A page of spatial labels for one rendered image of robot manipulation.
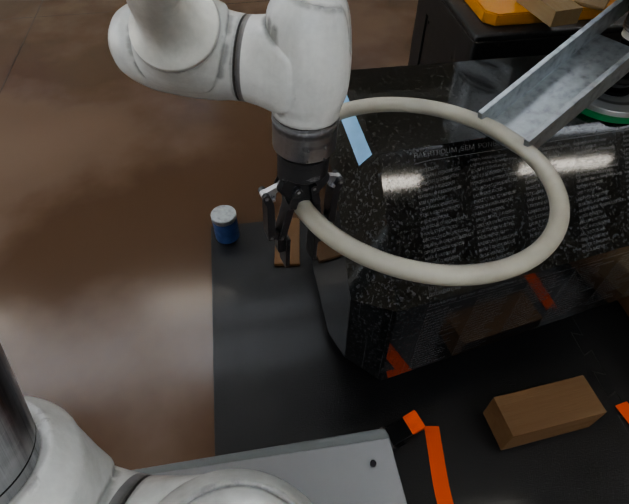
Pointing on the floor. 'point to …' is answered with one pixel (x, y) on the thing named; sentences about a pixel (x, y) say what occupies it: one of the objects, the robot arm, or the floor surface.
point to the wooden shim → (291, 245)
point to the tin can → (225, 224)
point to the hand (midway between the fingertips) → (298, 245)
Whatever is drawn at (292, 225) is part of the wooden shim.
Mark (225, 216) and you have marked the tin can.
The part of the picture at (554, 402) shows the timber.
